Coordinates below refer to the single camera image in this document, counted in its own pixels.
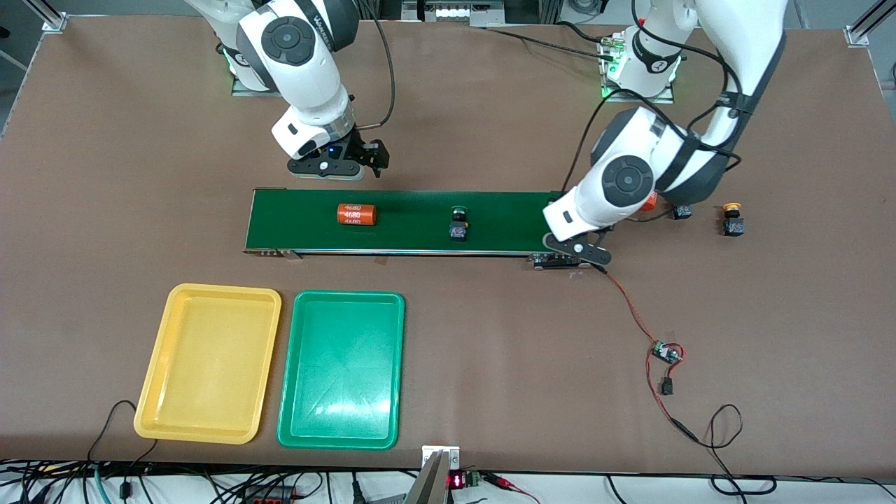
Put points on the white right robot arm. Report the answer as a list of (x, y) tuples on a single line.
[(294, 70)]

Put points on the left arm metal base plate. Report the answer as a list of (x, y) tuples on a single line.
[(616, 96)]

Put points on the small controller circuit board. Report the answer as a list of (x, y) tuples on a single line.
[(666, 353)]

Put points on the yellow plastic tray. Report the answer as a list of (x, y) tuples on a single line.
[(210, 364)]

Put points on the red digit display module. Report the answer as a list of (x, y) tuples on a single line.
[(458, 481)]

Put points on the yellow push button switch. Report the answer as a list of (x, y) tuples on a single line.
[(733, 224), (683, 211)]

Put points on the silver camera mount bracket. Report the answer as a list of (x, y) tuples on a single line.
[(434, 476)]

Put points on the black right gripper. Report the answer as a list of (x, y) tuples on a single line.
[(362, 149)]

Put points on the green plastic tray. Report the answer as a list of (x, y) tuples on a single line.
[(343, 371)]

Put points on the red clip lead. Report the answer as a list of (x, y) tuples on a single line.
[(507, 483)]

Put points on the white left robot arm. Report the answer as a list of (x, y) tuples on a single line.
[(630, 182)]

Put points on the green push button switch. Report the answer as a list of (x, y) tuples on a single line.
[(458, 229)]

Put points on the green conveyor belt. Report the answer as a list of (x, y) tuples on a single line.
[(413, 220)]

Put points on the grey box with white lights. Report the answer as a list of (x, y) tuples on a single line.
[(451, 12)]

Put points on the black power strip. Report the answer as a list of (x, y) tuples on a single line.
[(269, 495)]

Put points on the orange 4680 battery cylinder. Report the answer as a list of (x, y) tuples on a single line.
[(652, 201), (357, 214)]

